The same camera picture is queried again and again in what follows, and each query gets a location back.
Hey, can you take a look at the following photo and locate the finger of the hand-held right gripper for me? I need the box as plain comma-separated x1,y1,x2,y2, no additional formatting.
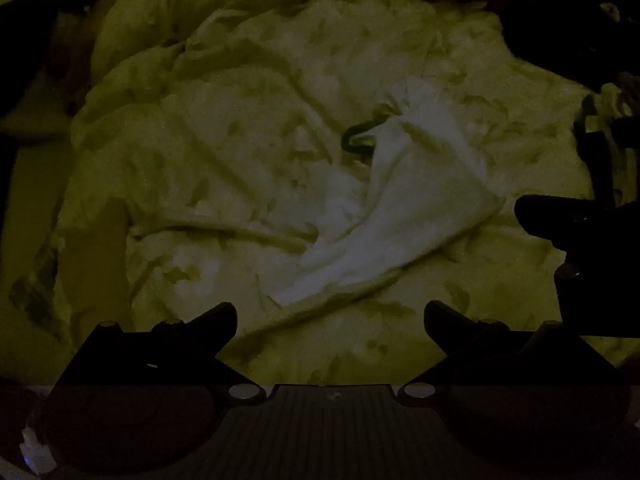
514,194,603,247
574,94,640,208

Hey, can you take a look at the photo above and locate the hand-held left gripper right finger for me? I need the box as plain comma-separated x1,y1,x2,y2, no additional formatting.
397,300,623,408

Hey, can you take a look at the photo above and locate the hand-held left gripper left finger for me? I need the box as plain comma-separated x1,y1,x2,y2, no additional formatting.
59,302,268,407

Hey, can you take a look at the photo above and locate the white small shirt dark neckline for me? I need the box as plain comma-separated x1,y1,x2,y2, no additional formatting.
272,77,507,309

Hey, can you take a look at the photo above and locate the dark flower-print cloth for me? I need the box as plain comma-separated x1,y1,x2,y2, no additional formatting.
500,0,640,95

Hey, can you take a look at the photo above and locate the pale floral blanket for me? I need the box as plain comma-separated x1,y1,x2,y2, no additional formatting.
10,0,640,387

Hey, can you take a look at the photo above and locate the plain yellow bed sheet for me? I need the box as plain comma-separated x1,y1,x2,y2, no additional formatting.
0,0,132,387

